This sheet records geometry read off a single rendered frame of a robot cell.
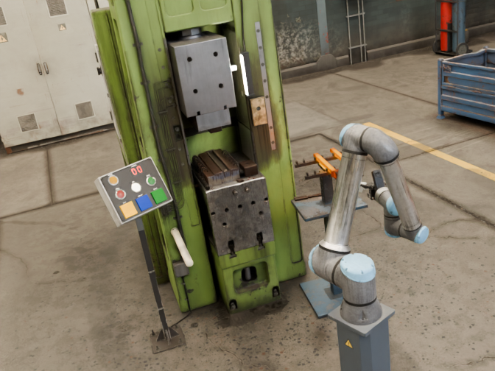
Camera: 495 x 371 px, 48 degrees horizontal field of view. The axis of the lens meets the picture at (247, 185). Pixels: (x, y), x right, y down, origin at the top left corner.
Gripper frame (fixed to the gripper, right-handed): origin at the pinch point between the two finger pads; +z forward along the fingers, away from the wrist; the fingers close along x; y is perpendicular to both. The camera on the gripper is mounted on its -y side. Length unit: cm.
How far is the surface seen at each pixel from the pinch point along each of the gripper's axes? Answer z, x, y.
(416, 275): 32, 45, 95
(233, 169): 46, -66, -3
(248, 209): 40, -61, 22
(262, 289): 41, -60, 83
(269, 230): 41, -50, 41
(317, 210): 25.4, -22.3, 26.4
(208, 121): 45, -76, -36
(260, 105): 60, -41, -35
